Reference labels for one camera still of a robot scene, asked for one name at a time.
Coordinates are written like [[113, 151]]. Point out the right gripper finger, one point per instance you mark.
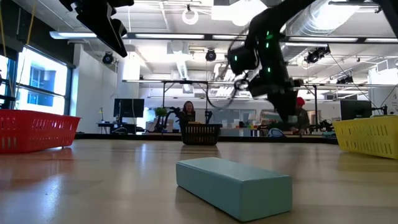
[[286, 107]]

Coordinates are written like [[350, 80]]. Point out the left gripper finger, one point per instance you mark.
[[104, 28], [119, 28]]

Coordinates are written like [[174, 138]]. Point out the long blue block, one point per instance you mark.
[[233, 189]]

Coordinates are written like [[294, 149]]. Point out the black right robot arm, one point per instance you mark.
[[273, 18]]

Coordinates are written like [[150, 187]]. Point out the black background robot arm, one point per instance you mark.
[[325, 126], [171, 116]]

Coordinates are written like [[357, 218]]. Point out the person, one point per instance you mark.
[[188, 109], [304, 119]]

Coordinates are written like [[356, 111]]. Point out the blue and white round object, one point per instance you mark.
[[275, 133]]

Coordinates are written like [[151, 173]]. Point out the black ceiling lamp cluster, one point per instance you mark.
[[315, 55], [345, 80]]

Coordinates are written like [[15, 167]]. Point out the black beam with light strips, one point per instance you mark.
[[186, 36]]

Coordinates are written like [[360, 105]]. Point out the black computer monitor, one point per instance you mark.
[[355, 109], [129, 108]]

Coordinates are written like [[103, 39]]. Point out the large window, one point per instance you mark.
[[46, 81]]

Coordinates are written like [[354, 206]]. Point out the black plastic basket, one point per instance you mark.
[[200, 134]]

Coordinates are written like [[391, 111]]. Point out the yellow plastic basket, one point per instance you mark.
[[370, 137]]

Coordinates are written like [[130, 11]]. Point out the green potted plant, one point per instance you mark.
[[161, 112]]

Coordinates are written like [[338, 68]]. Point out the dark background desk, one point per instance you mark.
[[109, 125]]

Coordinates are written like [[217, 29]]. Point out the red plastic basket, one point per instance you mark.
[[37, 130]]

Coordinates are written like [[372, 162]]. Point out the black workstation frame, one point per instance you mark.
[[315, 105], [185, 82]]

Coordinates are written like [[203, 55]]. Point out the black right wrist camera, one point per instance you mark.
[[242, 59]]

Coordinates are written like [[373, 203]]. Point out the silver ventilation duct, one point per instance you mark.
[[326, 18]]

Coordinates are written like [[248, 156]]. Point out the black aluminium table frame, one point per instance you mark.
[[93, 136]]

